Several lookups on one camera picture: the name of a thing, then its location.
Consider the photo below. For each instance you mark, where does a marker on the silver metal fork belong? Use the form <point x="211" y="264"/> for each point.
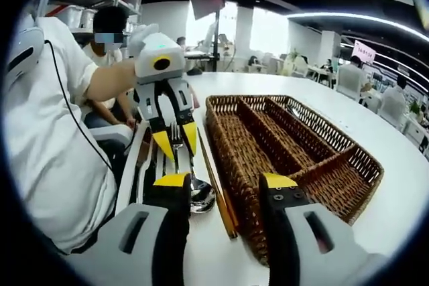
<point x="167" y="167"/>
<point x="177" y="147"/>

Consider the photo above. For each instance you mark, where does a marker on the curved ceiling light strip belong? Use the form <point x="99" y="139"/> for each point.
<point x="352" y="18"/>

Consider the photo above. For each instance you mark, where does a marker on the person in white shirt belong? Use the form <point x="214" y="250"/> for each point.
<point x="50" y="148"/>

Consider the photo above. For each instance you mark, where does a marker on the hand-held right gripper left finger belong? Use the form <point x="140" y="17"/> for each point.
<point x="171" y="205"/>

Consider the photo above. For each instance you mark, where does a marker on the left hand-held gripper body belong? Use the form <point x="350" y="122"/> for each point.
<point x="151" y="51"/>

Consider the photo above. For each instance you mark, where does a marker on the white chest device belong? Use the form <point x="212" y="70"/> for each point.
<point x="30" y="41"/>

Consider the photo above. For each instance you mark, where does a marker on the pink hanging sign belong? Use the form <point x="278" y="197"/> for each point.
<point x="363" y="52"/>

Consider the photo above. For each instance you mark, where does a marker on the white office chair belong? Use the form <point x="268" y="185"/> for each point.
<point x="110" y="133"/>

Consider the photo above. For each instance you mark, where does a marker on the green potted plant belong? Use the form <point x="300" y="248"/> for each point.
<point x="415" y="108"/>

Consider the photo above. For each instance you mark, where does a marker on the black monitor stand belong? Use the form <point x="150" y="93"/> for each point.
<point x="218" y="41"/>

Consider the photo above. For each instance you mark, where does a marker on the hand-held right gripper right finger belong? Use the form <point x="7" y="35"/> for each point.
<point x="285" y="219"/>

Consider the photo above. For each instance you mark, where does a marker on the silver metal knife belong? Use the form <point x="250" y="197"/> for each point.
<point x="142" y="179"/>
<point x="158" y="168"/>

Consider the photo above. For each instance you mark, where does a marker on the brown wicker storage slots basket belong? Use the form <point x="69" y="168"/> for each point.
<point x="254" y="152"/>

